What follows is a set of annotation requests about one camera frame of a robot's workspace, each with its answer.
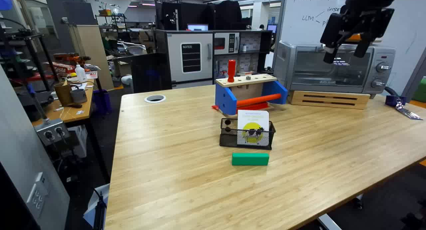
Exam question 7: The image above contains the small white yellow book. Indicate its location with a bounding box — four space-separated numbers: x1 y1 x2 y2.
237 110 270 147

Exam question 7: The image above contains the whiteboard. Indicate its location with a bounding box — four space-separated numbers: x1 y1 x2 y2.
279 0 426 95

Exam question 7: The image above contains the silver toaster oven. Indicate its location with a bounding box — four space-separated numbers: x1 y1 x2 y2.
274 41 396 95

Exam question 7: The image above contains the toaster oven glass door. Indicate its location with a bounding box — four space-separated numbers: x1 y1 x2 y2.
292 50 372 88

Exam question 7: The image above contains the slatted wooden riser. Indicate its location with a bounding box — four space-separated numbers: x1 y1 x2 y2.
288 90 371 110

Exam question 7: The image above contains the small blue holder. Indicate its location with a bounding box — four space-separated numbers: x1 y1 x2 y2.
385 95 407 107

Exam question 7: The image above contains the silver foil strip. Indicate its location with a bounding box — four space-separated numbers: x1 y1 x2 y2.
396 102 424 121

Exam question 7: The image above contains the orange toy rod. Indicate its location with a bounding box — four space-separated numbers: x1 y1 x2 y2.
236 93 282 108

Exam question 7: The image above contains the red toy peg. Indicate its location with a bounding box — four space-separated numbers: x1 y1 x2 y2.
227 60 236 83

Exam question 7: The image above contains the blue wooden toy workbench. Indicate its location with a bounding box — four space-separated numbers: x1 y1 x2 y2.
212 74 289 116

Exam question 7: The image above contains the black mesh desk organizer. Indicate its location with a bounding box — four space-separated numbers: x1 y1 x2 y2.
219 118 276 150

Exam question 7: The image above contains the green rectangular block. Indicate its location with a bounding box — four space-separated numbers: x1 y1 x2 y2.
231 152 270 166

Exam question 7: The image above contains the toy kitchen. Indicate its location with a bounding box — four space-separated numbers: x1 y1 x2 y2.
155 29 274 89

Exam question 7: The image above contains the black panel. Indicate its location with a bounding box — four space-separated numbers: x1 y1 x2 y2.
130 53 173 94

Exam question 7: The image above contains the white table grommet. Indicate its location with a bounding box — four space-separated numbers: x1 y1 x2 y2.
144 94 166 103

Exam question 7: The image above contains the blue bin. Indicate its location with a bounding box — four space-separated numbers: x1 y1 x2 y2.
92 89 112 116

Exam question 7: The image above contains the white plastic bottle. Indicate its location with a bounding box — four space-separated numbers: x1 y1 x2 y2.
75 64 87 83

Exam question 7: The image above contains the red power drill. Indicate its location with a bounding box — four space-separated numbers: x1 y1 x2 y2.
53 53 92 66

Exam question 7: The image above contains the red cardboard box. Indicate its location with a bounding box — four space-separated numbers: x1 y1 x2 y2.
51 63 77 75

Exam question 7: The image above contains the wooden side table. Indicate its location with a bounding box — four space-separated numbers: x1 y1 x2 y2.
32 78 111 184

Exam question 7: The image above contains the brown paper bag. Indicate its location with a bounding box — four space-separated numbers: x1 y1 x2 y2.
54 82 73 107

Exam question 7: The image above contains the stand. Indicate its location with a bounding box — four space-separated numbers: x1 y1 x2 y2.
93 188 107 230

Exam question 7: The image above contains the grey power box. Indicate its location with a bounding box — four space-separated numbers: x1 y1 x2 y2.
34 118 71 147

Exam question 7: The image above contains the black metal shelf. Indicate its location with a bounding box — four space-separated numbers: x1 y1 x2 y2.
0 28 60 92

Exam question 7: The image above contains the toaster oven door handle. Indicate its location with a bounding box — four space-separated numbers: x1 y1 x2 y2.
318 44 374 53

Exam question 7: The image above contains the white wall socket plate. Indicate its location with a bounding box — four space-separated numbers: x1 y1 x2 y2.
26 172 51 219

